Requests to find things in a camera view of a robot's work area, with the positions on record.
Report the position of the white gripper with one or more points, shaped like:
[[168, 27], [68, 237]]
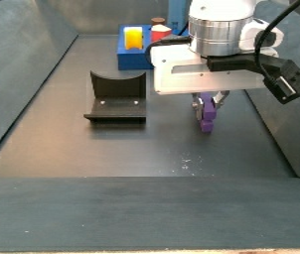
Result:
[[181, 72]]

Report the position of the purple double-square block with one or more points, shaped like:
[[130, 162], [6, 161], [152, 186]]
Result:
[[209, 113]]

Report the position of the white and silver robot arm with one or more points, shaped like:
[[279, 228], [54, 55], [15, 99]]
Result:
[[224, 30]]

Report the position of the blue shape-sorter board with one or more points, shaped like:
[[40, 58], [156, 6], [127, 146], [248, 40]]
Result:
[[131, 59]]

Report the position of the black curved stand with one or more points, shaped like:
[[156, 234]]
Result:
[[119, 99]]

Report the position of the red pentagon block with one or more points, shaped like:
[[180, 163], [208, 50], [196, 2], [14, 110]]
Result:
[[160, 31]]

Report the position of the yellow arch block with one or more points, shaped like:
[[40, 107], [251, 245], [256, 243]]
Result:
[[133, 36]]

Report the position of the brown cylinder block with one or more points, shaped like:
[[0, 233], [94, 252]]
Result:
[[158, 21]]

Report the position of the light blue tall block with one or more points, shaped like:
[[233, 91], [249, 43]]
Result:
[[177, 16]]

